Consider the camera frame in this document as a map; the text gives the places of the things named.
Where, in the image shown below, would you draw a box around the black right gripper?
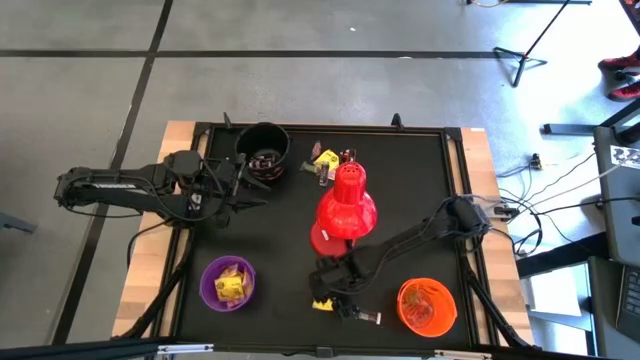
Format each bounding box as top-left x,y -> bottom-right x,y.
309,257 -> 364,322

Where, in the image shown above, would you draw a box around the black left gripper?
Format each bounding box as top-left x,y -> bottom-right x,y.
197,151 -> 274,230

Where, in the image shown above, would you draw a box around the black plastic bucket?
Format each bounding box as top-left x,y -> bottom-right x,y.
234,121 -> 293,182

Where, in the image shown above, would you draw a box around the orange candy packet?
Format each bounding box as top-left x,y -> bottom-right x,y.
403,298 -> 434,325

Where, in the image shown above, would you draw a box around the orange clear-wrapped candy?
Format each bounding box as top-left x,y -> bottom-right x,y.
412,285 -> 441,301

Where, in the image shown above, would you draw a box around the purple plastic bucket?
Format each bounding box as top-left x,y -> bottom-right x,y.
198,254 -> 258,314

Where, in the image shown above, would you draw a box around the orange plastic bucket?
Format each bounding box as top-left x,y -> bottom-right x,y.
396,277 -> 459,339

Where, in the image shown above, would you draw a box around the black table mat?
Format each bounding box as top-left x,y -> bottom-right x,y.
198,128 -> 457,347

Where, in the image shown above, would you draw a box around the red desk lamp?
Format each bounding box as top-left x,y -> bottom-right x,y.
309,160 -> 380,260

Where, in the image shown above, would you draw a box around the grey floor object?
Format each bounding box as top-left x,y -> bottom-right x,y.
0,212 -> 39,236

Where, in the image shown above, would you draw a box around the black floor beam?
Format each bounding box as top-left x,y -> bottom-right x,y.
517,232 -> 609,279

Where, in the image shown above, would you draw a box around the grey side cabinet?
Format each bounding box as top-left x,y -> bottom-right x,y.
587,257 -> 640,360

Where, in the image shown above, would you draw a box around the black desk foot bar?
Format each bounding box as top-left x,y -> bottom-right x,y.
541,122 -> 604,137

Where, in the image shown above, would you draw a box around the black tripod stand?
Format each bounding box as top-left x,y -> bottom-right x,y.
492,0 -> 571,89

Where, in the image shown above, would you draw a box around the grey desk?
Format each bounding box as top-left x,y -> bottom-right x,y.
592,97 -> 640,267

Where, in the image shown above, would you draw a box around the black keyboard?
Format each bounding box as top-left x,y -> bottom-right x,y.
614,264 -> 640,346

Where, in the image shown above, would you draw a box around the white printed label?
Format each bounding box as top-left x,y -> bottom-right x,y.
608,144 -> 640,171

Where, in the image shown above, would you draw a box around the person's red shoe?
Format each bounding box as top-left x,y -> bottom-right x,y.
597,47 -> 640,74
607,81 -> 640,104

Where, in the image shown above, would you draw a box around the black aluminium table frame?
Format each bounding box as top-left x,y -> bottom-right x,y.
0,112 -> 640,360

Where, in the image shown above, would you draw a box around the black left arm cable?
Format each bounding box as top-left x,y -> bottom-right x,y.
125,219 -> 174,274

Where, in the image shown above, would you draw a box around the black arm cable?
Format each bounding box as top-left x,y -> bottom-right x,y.
509,219 -> 545,260
125,219 -> 174,274

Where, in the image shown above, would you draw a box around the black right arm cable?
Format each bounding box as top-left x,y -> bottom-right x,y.
509,219 -> 545,260

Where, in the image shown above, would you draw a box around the white floor cable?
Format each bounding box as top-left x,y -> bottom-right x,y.
542,162 -> 626,202

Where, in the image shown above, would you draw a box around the black floor cable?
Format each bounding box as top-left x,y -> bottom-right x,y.
547,195 -> 640,211

